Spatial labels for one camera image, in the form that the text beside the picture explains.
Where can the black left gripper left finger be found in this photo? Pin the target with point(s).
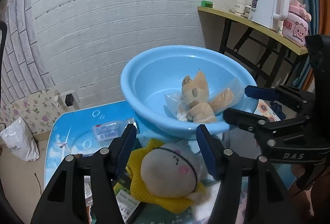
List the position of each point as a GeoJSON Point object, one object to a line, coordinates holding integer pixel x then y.
{"type": "Point", "coordinates": [63, 200]}

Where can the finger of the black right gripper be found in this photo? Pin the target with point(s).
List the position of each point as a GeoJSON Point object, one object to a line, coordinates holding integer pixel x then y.
{"type": "Point", "coordinates": [244, 120]}
{"type": "Point", "coordinates": [297, 100]}

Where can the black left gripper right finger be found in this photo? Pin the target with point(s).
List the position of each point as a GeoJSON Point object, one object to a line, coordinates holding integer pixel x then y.
{"type": "Point", "coordinates": [268, 200]}

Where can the clear plastic bottle silver cap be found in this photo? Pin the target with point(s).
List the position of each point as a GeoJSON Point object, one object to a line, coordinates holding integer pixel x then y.
{"type": "Point", "coordinates": [111, 130]}

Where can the round plush yellow mesh bag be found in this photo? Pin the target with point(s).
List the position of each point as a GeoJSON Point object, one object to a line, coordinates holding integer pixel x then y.
{"type": "Point", "coordinates": [167, 174]}

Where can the brown plush dog toy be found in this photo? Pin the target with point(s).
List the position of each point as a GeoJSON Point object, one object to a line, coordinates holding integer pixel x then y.
{"type": "Point", "coordinates": [195, 94]}

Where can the person right hand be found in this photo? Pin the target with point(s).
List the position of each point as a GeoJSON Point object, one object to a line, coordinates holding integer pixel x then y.
{"type": "Point", "coordinates": [304, 174]}

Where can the wooden side table black legs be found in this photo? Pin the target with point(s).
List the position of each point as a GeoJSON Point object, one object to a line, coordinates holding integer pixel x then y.
{"type": "Point", "coordinates": [268, 56]}

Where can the pink cartoon lunch box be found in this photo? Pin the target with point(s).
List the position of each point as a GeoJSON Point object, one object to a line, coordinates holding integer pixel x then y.
{"type": "Point", "coordinates": [295, 27]}

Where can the scenic printed blue table cover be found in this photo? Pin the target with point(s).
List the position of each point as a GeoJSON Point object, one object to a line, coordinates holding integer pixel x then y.
{"type": "Point", "coordinates": [72, 134]}

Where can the white plastic shopping bag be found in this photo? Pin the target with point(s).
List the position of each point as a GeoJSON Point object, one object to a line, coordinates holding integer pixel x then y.
{"type": "Point", "coordinates": [20, 141]}

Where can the blue plastic basin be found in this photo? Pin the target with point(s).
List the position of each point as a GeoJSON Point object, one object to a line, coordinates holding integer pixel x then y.
{"type": "Point", "coordinates": [149, 76]}

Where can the white electric kettle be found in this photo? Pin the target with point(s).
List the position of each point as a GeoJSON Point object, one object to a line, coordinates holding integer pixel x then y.
{"type": "Point", "coordinates": [269, 13]}

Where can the white cylindrical cup on shelf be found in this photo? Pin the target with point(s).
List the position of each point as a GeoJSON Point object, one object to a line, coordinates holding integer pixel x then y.
{"type": "Point", "coordinates": [239, 6]}

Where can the green small box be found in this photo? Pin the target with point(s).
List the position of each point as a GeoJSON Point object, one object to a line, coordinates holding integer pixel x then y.
{"type": "Point", "coordinates": [207, 4]}

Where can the black wall plug adapter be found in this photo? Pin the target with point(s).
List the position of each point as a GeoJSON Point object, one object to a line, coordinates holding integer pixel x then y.
{"type": "Point", "coordinates": [69, 100]}

